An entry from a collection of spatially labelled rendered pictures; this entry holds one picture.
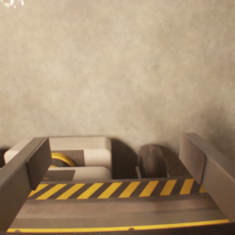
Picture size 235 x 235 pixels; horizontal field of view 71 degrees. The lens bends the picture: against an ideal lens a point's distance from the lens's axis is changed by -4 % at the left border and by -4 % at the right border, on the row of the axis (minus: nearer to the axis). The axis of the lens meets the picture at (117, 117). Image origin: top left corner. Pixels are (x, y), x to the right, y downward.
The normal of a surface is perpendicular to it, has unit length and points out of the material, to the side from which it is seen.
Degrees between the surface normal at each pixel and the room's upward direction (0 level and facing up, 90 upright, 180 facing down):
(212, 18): 0
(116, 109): 0
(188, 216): 0
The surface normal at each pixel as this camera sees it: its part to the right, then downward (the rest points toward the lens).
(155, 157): 0.00, -0.74
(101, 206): 0.04, 0.29
